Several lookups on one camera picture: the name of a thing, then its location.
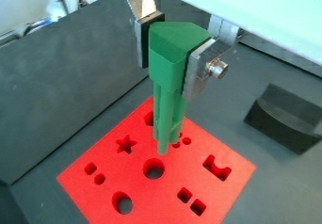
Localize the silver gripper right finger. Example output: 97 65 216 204
183 15 243 101

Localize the dark grey side panel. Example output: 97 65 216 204
0 0 146 184

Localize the black foam block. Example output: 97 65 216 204
244 84 322 154

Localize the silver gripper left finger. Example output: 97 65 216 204
126 0 164 69

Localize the green three prong peg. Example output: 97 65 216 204
148 22 210 154

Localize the red shape insertion board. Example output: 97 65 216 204
57 100 255 224

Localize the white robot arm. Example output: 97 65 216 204
0 0 243 100

